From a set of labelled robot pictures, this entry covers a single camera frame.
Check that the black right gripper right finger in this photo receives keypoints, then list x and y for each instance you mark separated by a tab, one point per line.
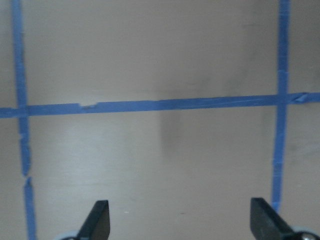
266	224

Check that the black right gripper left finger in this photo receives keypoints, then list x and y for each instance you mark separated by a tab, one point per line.
97	225

